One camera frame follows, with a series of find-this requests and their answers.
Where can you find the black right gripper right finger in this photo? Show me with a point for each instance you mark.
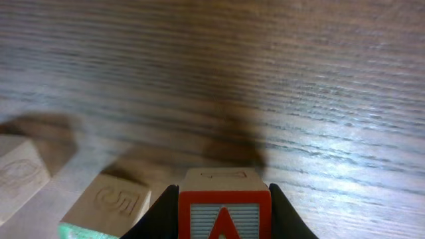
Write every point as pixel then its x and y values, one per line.
pixel 286 222

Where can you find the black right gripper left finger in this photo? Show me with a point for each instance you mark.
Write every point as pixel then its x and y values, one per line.
pixel 161 220

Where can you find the green letter R block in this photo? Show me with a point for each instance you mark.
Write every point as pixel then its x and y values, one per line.
pixel 108 208

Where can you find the red letter A block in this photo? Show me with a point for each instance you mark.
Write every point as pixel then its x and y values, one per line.
pixel 224 203

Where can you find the yellow letter C block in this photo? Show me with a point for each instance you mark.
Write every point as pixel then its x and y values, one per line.
pixel 23 173

